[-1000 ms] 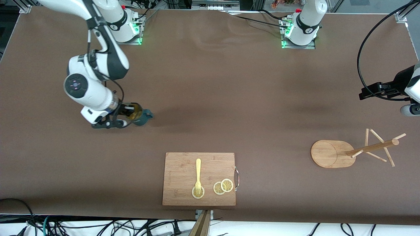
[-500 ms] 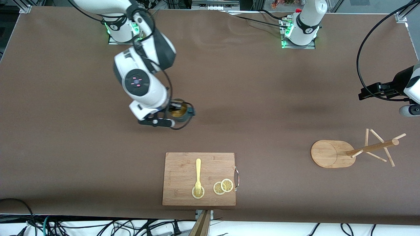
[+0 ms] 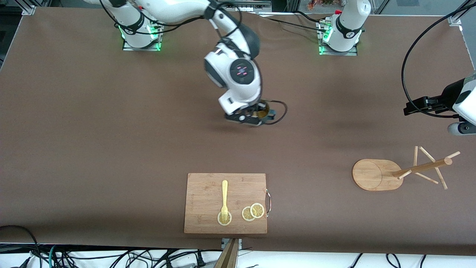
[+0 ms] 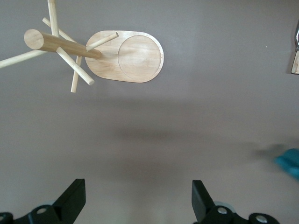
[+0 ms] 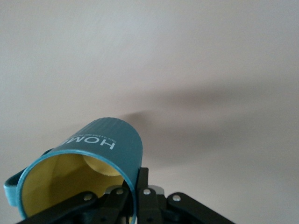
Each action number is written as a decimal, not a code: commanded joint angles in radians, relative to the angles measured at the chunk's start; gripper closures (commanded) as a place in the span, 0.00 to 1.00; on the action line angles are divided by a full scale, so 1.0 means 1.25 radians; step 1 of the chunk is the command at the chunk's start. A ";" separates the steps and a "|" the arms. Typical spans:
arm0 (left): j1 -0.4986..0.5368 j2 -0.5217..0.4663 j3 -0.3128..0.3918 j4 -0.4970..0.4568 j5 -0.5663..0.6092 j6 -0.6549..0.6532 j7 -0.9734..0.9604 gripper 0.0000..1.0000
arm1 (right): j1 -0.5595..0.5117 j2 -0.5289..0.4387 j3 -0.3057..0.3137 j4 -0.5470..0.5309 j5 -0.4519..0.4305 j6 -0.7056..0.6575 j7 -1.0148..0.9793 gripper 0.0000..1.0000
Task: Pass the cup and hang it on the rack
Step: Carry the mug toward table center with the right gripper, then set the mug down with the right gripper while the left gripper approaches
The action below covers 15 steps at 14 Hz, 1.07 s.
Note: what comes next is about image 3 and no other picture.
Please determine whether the teal cup yellow inside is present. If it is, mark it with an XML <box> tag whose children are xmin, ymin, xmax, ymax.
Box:
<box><xmin>257</xmin><ymin>101</ymin><xmax>278</xmax><ymax>121</ymax></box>

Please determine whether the wooden mug rack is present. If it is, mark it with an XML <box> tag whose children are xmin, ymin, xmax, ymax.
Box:
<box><xmin>352</xmin><ymin>146</ymin><xmax>461</xmax><ymax>191</ymax></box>

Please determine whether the yellow plastic fork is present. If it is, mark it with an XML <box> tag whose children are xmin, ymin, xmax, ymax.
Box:
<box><xmin>221</xmin><ymin>180</ymin><xmax>229</xmax><ymax>222</ymax></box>

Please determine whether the grey power strip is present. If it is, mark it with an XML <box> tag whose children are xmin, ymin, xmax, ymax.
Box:
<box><xmin>217</xmin><ymin>0</ymin><xmax>273</xmax><ymax>12</ymax></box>

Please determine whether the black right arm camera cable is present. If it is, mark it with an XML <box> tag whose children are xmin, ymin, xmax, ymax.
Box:
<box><xmin>99</xmin><ymin>0</ymin><xmax>288</xmax><ymax>126</ymax></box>

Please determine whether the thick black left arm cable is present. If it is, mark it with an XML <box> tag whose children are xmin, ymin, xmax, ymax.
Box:
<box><xmin>401</xmin><ymin>0</ymin><xmax>476</xmax><ymax>119</ymax></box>

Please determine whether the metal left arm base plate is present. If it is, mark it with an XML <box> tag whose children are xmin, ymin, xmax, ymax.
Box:
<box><xmin>318</xmin><ymin>19</ymin><xmax>358</xmax><ymax>57</ymax></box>

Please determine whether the black base cable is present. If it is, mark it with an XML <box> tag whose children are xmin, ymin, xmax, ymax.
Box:
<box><xmin>260</xmin><ymin>14</ymin><xmax>325</xmax><ymax>32</ymax></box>
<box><xmin>294</xmin><ymin>10</ymin><xmax>328</xmax><ymax>25</ymax></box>

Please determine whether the bamboo cutting board metal handle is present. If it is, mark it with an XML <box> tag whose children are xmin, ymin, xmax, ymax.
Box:
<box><xmin>184</xmin><ymin>173</ymin><xmax>271</xmax><ymax>235</ymax></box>

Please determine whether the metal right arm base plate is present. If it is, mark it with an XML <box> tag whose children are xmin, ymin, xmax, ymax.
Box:
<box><xmin>122</xmin><ymin>17</ymin><xmax>163</xmax><ymax>52</ymax></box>

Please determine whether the brown pole with metal bracket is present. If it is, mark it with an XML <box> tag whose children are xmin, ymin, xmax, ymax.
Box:
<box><xmin>214</xmin><ymin>238</ymin><xmax>243</xmax><ymax>268</ymax></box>

